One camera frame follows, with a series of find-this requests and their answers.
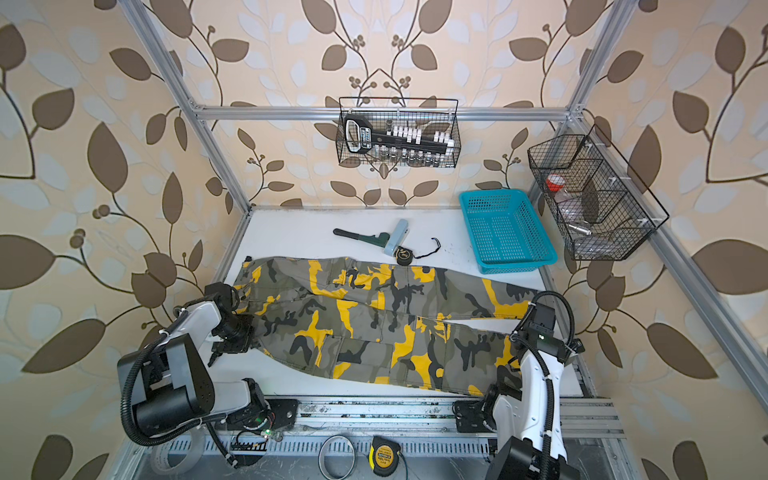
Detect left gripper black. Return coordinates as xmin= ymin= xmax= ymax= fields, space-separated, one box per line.
xmin=214 ymin=313 xmax=254 ymax=354

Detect teal plastic basket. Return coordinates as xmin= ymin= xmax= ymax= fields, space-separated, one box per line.
xmin=459 ymin=189 xmax=558 ymax=275

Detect camouflage yellow green trousers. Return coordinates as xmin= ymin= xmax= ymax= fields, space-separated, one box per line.
xmin=234 ymin=257 xmax=534 ymax=396

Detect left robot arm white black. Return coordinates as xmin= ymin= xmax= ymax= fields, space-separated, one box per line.
xmin=117 ymin=282 xmax=299 ymax=446

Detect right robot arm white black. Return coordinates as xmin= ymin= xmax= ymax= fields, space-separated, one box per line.
xmin=452 ymin=291 xmax=584 ymax=479

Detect clear plastic bag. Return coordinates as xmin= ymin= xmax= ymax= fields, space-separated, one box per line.
xmin=558 ymin=198 xmax=592 ymax=236

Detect clear tape roll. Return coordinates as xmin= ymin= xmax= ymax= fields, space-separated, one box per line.
xmin=149 ymin=429 xmax=206 ymax=476

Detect red capped item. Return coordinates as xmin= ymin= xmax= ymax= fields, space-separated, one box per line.
xmin=545 ymin=174 xmax=566 ymax=194

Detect small black tape measure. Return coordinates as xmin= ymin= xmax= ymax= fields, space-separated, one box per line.
xmin=394 ymin=237 xmax=442 ymax=266

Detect light blue grey block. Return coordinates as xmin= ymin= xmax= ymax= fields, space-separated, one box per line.
xmin=384 ymin=219 xmax=409 ymax=256

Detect yellow black tape measure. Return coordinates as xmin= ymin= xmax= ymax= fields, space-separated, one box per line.
xmin=368 ymin=436 xmax=401 ymax=477

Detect black socket set holder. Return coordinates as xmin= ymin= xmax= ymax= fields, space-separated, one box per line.
xmin=341 ymin=115 xmax=457 ymax=154

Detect black wire basket right wall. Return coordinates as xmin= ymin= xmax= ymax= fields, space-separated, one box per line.
xmin=527 ymin=125 xmax=669 ymax=261

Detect black wire basket wall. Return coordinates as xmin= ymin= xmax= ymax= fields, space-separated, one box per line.
xmin=335 ymin=95 xmax=462 ymax=168
xmin=527 ymin=125 xmax=669 ymax=261

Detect black wire basket back wall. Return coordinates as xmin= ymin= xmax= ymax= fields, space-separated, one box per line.
xmin=335 ymin=95 xmax=462 ymax=168

